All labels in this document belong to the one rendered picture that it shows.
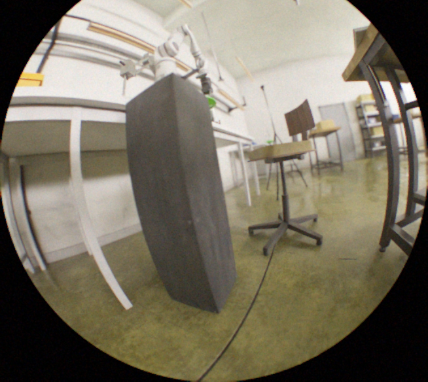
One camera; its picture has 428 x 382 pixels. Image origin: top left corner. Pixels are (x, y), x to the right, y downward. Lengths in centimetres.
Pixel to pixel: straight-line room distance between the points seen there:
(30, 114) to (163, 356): 90
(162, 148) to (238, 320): 64
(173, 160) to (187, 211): 13
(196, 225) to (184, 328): 44
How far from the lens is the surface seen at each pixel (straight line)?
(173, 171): 37
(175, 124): 37
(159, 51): 74
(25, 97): 65
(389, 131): 78
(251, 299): 68
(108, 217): 156
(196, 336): 62
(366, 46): 82
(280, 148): 79
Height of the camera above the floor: 55
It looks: level
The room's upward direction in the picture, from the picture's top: 10 degrees counter-clockwise
